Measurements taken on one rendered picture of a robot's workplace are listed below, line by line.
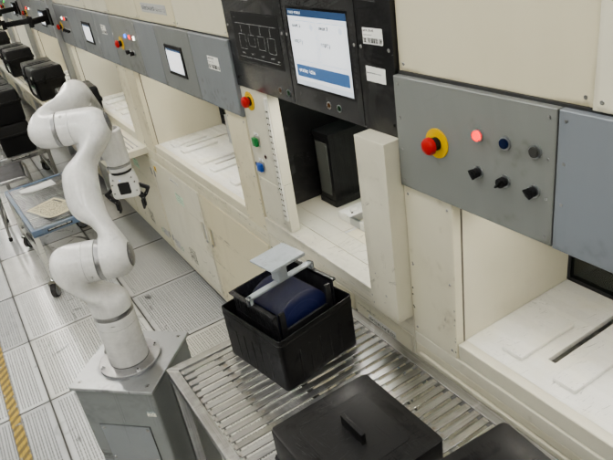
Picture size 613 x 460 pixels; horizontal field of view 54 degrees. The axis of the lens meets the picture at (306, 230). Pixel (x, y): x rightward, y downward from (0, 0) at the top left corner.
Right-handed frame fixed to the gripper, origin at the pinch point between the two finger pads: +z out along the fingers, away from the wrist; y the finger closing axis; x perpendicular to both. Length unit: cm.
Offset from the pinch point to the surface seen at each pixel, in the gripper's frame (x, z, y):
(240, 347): -72, 20, 36
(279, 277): -72, -1, 51
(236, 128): 7.4, -21.0, 44.8
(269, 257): -70, -7, 49
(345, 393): -104, 15, 62
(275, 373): -85, 21, 45
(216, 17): 5, -62, 46
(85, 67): 258, -9, -66
